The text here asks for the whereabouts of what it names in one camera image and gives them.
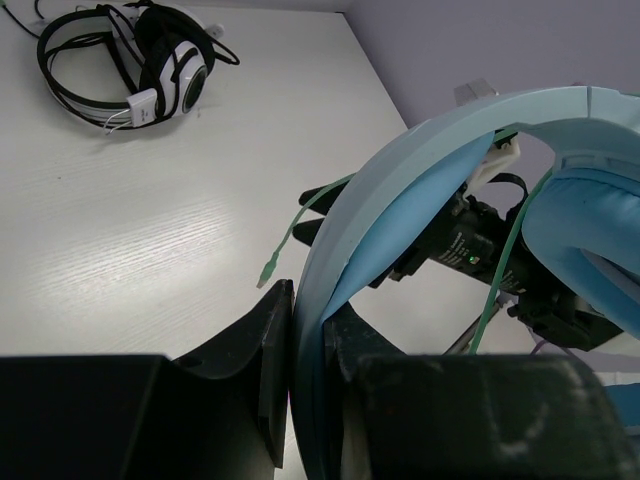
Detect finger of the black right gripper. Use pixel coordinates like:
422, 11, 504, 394
292, 218, 325, 247

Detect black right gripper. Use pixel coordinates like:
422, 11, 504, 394
298, 181, 622, 350

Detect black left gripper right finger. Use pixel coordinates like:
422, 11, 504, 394
323, 306, 635, 479

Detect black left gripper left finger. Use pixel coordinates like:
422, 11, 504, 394
1, 280, 294, 479

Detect light blue headphones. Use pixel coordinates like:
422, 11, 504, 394
292, 86, 639, 479

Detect black and white headphones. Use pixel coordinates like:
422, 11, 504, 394
23, 1, 240, 134

